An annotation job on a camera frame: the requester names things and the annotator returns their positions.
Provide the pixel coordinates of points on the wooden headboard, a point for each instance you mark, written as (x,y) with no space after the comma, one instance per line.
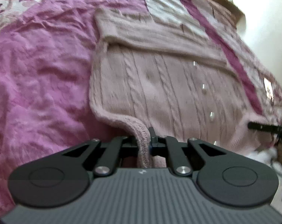
(227,2)

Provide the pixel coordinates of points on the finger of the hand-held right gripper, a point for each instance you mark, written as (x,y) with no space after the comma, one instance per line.
(266,128)

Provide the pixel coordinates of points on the white cloth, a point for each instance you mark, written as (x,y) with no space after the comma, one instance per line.
(262,161)

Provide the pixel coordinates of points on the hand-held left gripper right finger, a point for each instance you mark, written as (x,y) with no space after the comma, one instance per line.
(154,144)

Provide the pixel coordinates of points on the pink knitted sweater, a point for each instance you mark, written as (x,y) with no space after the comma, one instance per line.
(166,86)

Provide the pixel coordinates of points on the purple and white striped bedspread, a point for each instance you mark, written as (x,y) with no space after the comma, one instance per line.
(38,74)

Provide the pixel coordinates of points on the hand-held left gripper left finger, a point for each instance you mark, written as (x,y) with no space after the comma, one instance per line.
(131,145)

